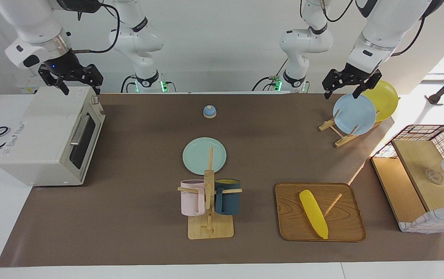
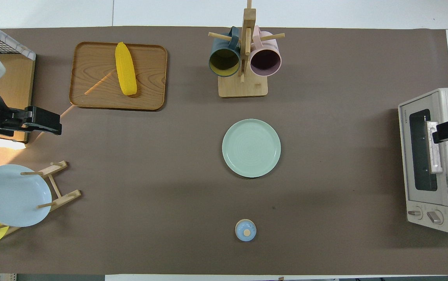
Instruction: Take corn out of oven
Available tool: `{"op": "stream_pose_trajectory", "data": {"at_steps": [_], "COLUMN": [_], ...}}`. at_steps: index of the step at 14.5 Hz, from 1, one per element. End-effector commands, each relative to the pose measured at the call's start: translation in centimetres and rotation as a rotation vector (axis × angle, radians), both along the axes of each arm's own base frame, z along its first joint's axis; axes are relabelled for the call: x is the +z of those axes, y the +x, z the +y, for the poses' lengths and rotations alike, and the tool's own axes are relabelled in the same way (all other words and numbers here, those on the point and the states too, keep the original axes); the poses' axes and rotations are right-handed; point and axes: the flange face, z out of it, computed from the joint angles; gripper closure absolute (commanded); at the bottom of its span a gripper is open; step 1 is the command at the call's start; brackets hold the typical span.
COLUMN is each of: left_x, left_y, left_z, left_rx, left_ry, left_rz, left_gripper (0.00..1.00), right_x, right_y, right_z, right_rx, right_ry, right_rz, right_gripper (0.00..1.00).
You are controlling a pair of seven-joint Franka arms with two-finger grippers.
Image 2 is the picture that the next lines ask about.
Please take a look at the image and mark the glass oven door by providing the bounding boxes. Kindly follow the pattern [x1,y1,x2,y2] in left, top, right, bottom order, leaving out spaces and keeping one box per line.
[398,91,448,207]

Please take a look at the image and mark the pink mug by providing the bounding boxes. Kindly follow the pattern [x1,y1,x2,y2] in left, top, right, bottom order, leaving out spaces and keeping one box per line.
[250,26,282,77]

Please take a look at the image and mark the wooden mug tree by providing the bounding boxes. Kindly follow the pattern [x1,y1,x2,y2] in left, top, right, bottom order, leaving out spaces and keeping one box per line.
[208,0,286,98]

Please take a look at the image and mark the mint green plate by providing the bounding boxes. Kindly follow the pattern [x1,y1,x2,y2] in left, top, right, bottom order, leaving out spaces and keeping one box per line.
[222,119,281,178]

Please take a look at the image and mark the wooden plate rack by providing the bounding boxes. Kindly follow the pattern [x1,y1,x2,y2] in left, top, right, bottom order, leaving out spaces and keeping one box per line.
[0,160,82,237]

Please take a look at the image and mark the light blue plate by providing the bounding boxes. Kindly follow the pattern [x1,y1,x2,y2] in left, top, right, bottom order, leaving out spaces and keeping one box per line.
[0,164,52,228]

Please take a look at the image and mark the wooden serving tray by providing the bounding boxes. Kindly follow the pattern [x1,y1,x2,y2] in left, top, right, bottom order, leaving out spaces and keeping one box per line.
[69,42,168,112]

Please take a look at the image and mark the brown table mat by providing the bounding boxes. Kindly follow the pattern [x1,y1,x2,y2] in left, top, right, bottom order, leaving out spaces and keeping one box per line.
[0,27,448,276]

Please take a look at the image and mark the wooden shelf with wire basket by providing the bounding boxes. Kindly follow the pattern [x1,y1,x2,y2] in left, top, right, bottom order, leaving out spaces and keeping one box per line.
[0,16,37,149]

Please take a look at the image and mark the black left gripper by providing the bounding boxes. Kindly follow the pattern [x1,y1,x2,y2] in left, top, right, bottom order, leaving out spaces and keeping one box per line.
[11,106,62,136]

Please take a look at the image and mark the dark teal mug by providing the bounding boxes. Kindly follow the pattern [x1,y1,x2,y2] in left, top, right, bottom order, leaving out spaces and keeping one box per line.
[209,27,241,78]

